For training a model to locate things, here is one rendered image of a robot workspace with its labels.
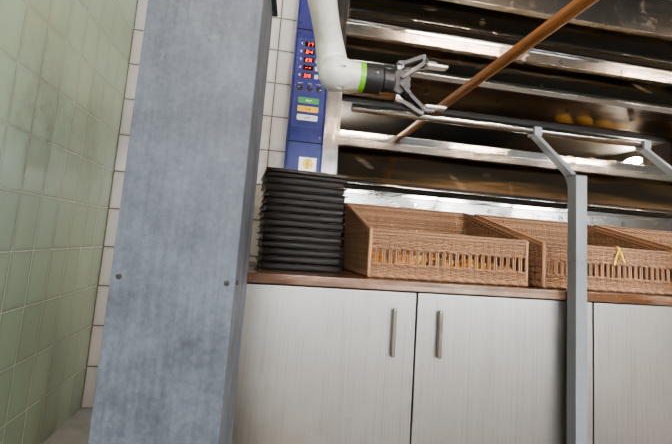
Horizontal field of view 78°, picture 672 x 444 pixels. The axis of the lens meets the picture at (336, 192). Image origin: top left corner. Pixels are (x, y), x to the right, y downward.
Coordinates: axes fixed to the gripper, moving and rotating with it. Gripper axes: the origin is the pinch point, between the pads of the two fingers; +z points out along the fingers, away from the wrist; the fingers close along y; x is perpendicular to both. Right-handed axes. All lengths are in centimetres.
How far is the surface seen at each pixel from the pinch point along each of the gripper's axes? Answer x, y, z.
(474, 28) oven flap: -51, -53, 35
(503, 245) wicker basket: -6, 49, 26
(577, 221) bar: 4, 39, 45
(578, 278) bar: 4, 57, 45
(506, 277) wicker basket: -6, 59, 27
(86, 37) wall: -15, -7, -114
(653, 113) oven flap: -43, -20, 124
